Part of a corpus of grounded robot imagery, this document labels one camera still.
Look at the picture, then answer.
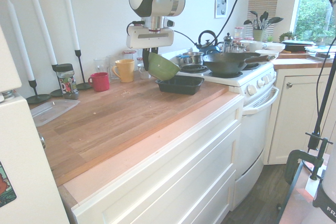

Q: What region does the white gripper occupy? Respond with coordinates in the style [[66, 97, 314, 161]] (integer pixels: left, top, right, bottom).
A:
[[126, 26, 175, 71]]

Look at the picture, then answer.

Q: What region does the green ceramic bowl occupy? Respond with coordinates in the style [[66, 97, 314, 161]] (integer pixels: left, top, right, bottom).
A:
[[147, 52, 181, 81]]

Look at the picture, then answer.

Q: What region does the black plastic tray box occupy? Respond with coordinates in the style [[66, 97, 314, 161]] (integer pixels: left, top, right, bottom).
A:
[[155, 74, 205, 97]]

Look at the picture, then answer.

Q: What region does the glass jar with red lid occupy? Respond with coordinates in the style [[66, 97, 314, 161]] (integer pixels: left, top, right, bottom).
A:
[[122, 49, 138, 62]]

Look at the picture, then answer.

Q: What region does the yellow mug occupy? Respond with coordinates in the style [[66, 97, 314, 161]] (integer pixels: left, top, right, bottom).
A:
[[111, 58, 135, 83]]

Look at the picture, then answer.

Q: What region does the clear glass mug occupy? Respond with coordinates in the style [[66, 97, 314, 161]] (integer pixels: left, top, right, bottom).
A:
[[106, 54, 122, 81]]

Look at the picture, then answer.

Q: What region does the black stove burner coil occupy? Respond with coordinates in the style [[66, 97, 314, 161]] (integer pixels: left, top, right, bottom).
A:
[[181, 64, 209, 74]]

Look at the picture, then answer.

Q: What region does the clear drinking glass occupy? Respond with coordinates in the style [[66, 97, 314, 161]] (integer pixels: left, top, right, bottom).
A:
[[93, 57, 109, 75]]

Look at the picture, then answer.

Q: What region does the red mug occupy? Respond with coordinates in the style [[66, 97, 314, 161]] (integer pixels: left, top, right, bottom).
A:
[[87, 71, 110, 92]]

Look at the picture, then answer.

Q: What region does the blue kettle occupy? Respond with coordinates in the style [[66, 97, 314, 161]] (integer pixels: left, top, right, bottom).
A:
[[195, 29, 222, 55]]

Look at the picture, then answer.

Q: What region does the glass french press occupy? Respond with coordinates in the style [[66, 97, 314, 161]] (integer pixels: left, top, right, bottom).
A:
[[222, 32, 235, 53]]

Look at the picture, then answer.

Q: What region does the black and white photo print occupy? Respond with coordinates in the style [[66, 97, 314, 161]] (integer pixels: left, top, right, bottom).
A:
[[215, 0, 229, 19]]

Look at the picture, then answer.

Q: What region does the spice jar with black lid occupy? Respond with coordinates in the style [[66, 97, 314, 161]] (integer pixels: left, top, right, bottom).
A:
[[55, 63, 80, 101]]

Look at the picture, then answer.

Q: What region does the tall jar with red lid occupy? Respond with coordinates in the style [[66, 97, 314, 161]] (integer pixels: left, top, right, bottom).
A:
[[234, 26, 245, 42]]

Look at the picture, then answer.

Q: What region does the white taper candle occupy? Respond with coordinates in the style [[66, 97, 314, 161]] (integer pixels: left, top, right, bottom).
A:
[[29, 0, 58, 66], [6, 0, 36, 81], [60, 0, 80, 51]]

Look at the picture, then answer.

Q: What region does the white mug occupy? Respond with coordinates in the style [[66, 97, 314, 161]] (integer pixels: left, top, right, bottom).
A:
[[248, 40, 269, 53]]

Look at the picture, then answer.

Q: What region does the green utensil crock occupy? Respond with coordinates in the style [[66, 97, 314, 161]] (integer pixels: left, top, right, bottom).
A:
[[252, 29, 266, 42]]

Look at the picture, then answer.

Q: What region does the clear plastic container lid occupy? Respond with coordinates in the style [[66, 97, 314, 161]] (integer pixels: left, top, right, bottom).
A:
[[29, 99, 81, 128]]

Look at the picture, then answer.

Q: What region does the white bowl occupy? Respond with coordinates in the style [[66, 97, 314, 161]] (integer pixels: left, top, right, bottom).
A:
[[263, 42, 286, 52], [254, 49, 280, 61]]

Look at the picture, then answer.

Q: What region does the white drawer cabinet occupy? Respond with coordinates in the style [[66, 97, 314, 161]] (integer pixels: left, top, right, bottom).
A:
[[70, 94, 245, 224]]

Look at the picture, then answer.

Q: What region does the white stove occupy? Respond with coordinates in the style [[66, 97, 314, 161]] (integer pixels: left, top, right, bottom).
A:
[[169, 47, 280, 210]]

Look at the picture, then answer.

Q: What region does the small green plant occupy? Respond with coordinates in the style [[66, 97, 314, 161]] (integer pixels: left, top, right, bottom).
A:
[[278, 31, 297, 44]]

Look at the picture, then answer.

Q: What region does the black pan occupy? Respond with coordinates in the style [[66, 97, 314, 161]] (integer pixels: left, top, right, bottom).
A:
[[281, 39, 316, 52]]

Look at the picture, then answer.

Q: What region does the white cabinet with knob door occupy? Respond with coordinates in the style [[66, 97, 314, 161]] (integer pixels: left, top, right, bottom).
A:
[[267, 67, 336, 166]]

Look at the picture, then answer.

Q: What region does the white refrigerator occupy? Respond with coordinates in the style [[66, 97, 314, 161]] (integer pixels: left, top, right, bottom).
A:
[[0, 23, 70, 224]]

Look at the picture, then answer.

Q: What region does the stack of plates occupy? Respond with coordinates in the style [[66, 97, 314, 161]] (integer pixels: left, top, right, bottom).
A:
[[304, 45, 336, 61]]

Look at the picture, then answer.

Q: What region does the green c-clamp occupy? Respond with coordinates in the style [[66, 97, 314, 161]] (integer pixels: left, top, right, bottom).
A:
[[285, 148, 303, 186]]

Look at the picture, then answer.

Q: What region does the colourful fridge magnet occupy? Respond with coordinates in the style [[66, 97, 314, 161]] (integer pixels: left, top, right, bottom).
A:
[[0, 161, 17, 208]]

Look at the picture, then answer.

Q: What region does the robot mounting table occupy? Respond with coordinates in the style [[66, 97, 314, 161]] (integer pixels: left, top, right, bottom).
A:
[[277, 155, 336, 224]]

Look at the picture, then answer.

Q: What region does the steel pot with blue handles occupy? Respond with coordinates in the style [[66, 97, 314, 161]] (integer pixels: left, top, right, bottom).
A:
[[176, 51, 205, 68]]

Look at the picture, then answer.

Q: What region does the black wok with wooden handle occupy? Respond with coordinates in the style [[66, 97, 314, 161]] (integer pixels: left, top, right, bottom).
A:
[[202, 51, 275, 76]]

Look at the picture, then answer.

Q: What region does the black thick cable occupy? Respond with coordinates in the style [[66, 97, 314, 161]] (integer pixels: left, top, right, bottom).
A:
[[297, 0, 336, 149]]

